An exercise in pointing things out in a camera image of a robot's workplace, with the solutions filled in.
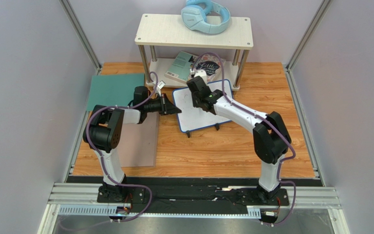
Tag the metal wire whiteboard stand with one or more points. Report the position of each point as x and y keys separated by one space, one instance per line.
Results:
x=216 y=126

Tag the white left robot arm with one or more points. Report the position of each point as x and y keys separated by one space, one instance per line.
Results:
x=103 y=133

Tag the light blue headphones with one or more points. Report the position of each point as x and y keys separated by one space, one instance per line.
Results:
x=194 y=16

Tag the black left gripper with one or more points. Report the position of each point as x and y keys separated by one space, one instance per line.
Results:
x=170 y=108

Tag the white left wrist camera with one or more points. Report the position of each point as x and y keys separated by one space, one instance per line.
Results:
x=158 y=87

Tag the teal paperback book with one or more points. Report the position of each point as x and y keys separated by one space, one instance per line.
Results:
x=179 y=70

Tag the blue framed whiteboard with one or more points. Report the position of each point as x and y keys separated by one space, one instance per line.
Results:
x=191 y=117

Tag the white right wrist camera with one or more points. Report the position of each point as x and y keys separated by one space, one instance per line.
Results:
x=198 y=73

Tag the white two-tier shelf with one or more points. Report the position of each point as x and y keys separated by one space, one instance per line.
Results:
x=169 y=30

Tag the floral Little Women book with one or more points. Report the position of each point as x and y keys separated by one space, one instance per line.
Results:
x=210 y=63

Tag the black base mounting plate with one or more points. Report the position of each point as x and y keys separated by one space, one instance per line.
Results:
x=199 y=196

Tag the pinkish brown mat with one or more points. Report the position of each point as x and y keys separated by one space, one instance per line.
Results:
x=138 y=144

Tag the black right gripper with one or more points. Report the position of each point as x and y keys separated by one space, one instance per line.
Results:
x=194 y=87

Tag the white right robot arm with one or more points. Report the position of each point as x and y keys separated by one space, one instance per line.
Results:
x=270 y=136

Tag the teal green mat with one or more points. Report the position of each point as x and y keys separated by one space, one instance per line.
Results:
x=108 y=90

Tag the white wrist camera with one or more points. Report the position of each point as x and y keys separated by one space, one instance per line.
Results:
x=198 y=73
x=158 y=87

